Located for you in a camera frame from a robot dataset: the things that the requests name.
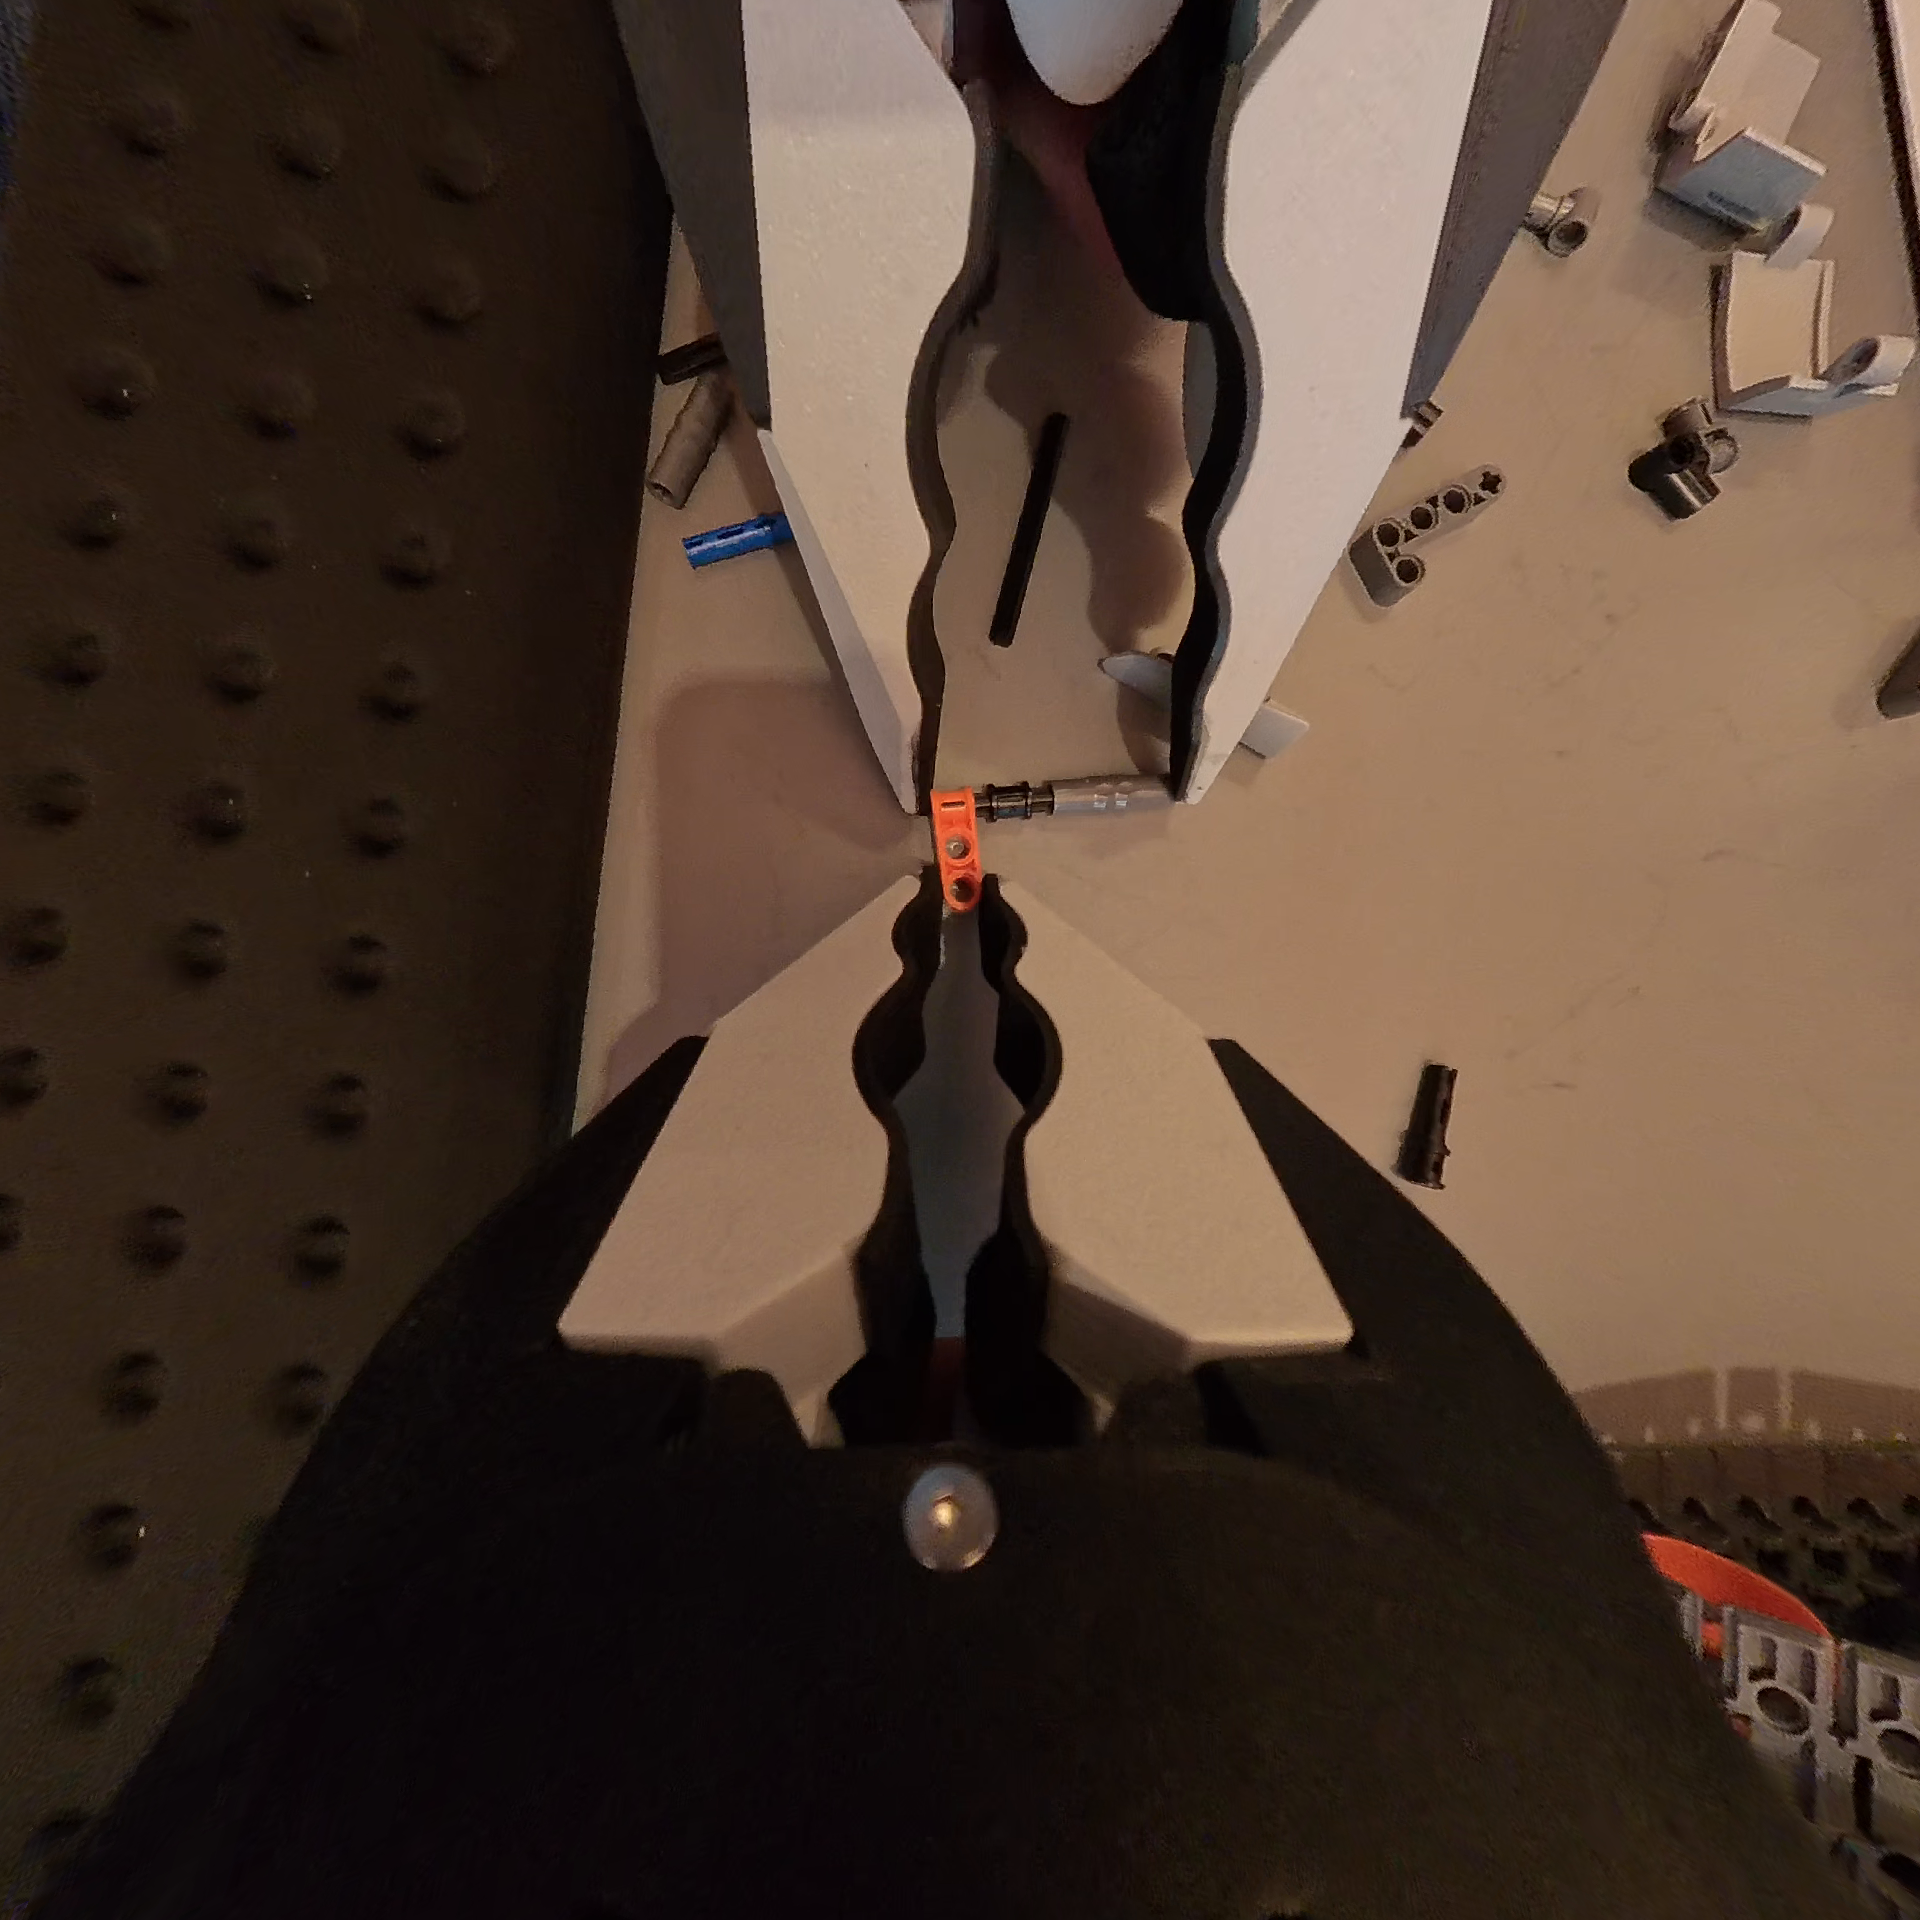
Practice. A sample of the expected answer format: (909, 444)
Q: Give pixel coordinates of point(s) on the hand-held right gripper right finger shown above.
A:
(1184, 1200)

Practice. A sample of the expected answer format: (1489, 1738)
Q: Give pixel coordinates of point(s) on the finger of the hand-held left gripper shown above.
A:
(1349, 300)
(840, 300)

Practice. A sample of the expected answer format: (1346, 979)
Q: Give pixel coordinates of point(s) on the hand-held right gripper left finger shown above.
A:
(721, 1200)

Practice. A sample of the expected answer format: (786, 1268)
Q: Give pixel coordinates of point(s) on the grey tube connector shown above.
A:
(1101, 796)
(693, 436)

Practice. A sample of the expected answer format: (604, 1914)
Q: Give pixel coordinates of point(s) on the orange two-hole beam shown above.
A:
(954, 840)

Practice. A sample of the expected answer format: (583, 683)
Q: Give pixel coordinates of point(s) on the black connector pin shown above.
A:
(687, 360)
(1427, 1125)
(1008, 801)

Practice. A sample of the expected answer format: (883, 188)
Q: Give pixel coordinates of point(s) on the person's left hand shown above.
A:
(1050, 148)

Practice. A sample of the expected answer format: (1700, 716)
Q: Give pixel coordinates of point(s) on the dark grey connector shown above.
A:
(1559, 219)

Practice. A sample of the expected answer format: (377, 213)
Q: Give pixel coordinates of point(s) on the grey angled liftarm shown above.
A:
(1425, 534)

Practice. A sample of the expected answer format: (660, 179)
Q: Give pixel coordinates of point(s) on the long blue pin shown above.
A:
(733, 540)

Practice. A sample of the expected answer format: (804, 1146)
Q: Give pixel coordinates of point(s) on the black axle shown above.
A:
(1028, 528)

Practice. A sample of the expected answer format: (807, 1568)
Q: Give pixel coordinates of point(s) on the black connector with grey pin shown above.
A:
(1682, 462)

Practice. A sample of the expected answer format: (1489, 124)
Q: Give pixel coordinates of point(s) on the grey block panel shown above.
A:
(1747, 134)

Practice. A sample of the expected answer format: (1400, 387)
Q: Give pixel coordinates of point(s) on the grey curved panel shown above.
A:
(1786, 338)

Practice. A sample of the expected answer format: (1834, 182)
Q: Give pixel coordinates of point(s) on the black studded mat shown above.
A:
(300, 901)

